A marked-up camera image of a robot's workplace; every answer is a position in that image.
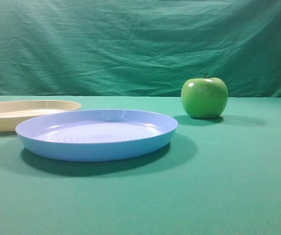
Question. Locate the blue plastic plate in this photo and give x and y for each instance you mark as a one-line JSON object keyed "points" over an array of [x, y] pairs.
{"points": [[96, 135]]}

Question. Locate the yellow plastic plate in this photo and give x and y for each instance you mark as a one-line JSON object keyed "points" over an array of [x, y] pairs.
{"points": [[13, 113]]}

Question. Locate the green apple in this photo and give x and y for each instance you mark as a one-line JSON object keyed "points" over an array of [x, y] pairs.
{"points": [[204, 98]]}

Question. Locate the green backdrop cloth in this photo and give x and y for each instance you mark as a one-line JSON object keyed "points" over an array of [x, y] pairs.
{"points": [[139, 47]]}

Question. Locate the green table cloth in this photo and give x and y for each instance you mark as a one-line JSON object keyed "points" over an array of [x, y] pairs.
{"points": [[219, 177]]}

